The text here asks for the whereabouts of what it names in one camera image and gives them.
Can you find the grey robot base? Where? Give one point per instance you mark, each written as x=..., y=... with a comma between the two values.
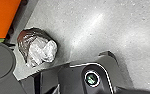
x=71, y=78

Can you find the orange sofa seat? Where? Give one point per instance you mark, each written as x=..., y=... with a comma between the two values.
x=2, y=16

